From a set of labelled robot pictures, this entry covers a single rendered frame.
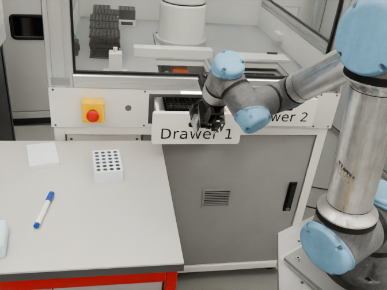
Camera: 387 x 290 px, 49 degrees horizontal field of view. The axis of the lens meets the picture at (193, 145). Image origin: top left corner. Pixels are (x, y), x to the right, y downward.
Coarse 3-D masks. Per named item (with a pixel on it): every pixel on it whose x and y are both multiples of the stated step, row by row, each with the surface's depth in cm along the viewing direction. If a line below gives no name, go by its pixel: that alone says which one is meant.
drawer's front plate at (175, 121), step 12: (156, 120) 131; (168, 120) 132; (180, 120) 132; (228, 120) 135; (156, 132) 133; (168, 132) 134; (180, 132) 134; (192, 132) 135; (216, 132) 137; (228, 132) 137; (240, 132) 138
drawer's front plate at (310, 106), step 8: (304, 104) 151; (312, 104) 152; (280, 112) 152; (288, 112) 152; (296, 112) 153; (312, 112) 154; (280, 120) 153; (288, 120) 154; (296, 120) 154; (312, 120) 156
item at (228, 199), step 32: (64, 128) 144; (96, 128) 146; (128, 128) 148; (288, 128) 159; (320, 128) 161; (192, 160) 160; (224, 160) 162; (256, 160) 165; (288, 160) 167; (192, 192) 168; (224, 192) 170; (256, 192) 173; (288, 192) 175; (192, 224) 176; (224, 224) 179; (256, 224) 182; (288, 224) 186; (192, 256) 186; (224, 256) 189; (256, 256) 193
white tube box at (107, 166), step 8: (96, 152) 132; (104, 152) 132; (112, 152) 132; (96, 160) 129; (104, 160) 128; (112, 160) 129; (120, 160) 129; (96, 168) 124; (104, 168) 125; (112, 168) 125; (120, 168) 125; (96, 176) 123; (104, 176) 123; (112, 176) 124; (120, 176) 125
